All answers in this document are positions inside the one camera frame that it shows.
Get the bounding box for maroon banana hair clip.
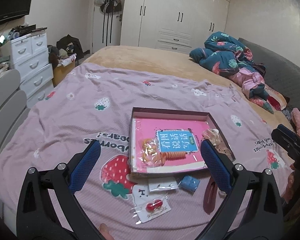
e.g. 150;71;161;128
203;177;218;215

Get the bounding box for blue small box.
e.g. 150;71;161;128
178;175;200;193

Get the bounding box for beige dotted bow hair clip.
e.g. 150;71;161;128
202;128;234;161

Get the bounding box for red cherry clip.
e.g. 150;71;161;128
130;195;171;225

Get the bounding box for white earring card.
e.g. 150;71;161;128
148;177;178;192

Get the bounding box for orange spiral hair tie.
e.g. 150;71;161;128
160;151;187;166

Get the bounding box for yellow hair ties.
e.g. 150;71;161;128
139;136;166;168

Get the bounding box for person left hand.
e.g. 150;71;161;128
98;223;114;240

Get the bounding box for grey headboard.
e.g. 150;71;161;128
239;38;300;111

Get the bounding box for grey padded bench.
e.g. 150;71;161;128
0;69;30;152

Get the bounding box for teal floral quilt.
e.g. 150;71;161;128
189;31;274;114

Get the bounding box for pink strawberry print blanket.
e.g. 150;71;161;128
0;63;291;239

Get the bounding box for pink book blue label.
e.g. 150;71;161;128
129;117;210;176

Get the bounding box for brown cardboard tray box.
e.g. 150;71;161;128
129;107;235;177

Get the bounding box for tan bed sheet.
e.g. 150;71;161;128
83;45;298;133

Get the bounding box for white drawer cabinet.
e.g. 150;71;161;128
1;30;53;108

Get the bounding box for dark clothes pile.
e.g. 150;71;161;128
47;35;85;68

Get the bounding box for white wardrobe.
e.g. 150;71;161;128
120;0;230;54

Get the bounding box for hanging bags on door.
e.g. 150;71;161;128
94;0;123;14

